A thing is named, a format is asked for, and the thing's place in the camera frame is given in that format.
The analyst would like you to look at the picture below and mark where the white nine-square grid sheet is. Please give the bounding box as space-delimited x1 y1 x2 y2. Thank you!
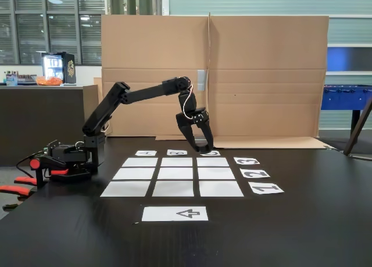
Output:
100 157 245 198

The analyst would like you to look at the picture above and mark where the grey tape strip on cardboard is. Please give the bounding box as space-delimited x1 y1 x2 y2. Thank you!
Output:
197 70 207 91

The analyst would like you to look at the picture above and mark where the paper sheet number 3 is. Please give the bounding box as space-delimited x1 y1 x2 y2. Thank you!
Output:
234 157 260 165

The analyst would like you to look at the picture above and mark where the paper sheet number 2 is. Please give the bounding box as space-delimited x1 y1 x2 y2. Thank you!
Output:
240 169 271 179

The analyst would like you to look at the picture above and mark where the paper sheet number 1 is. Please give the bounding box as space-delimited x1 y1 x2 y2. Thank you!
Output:
248 181 285 195

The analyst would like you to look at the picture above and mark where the white arrow paper sheet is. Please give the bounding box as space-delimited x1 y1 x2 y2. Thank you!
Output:
141 206 209 222

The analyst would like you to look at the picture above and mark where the large brown cardboard box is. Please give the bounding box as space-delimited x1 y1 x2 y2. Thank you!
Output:
101 12 332 149

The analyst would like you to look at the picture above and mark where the small brown cardboard panel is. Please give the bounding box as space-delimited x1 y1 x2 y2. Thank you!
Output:
83 77 106 144

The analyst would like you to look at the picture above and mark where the black mini fridge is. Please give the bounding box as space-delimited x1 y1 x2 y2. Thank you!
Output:
41 51 77 85

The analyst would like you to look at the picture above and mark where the blue foosball table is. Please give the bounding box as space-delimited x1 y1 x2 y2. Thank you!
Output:
320 84 372 130

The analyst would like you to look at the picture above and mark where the orange snack bowl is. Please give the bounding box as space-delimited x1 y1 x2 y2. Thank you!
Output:
35 76 64 87

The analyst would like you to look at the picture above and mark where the dark wooden stand leg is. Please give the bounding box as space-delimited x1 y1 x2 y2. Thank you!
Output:
344 98 372 156

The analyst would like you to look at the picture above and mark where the red and black clamp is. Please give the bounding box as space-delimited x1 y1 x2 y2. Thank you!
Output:
28 156 70 191

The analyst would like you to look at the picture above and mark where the dark counter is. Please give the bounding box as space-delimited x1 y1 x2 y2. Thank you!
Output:
0 85 87 168

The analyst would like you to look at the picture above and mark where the tray of small items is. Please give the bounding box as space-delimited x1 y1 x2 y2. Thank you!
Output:
17 73 38 84

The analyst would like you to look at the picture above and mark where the blue and white box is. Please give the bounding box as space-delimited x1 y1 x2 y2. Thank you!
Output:
3 70 19 87

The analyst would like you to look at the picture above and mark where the black power cable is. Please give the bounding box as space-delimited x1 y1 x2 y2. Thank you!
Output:
16 151 47 177

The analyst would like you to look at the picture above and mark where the orange-handled clamp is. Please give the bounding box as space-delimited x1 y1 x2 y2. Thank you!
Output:
0 176 38 212

